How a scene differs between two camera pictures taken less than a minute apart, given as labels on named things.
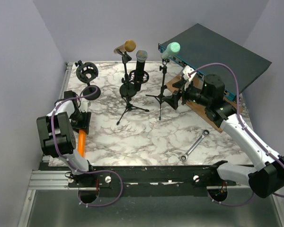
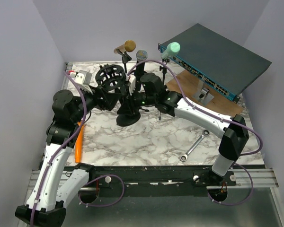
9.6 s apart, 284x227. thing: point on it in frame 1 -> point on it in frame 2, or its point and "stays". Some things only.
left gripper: [84, 125] -> [106, 100]
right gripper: [173, 100] -> [128, 107]
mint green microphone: [172, 49] stays
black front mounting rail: [151, 181] stays
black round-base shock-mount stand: [86, 72] -> [111, 78]
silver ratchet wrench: [184, 157] stays
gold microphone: [128, 46] stays
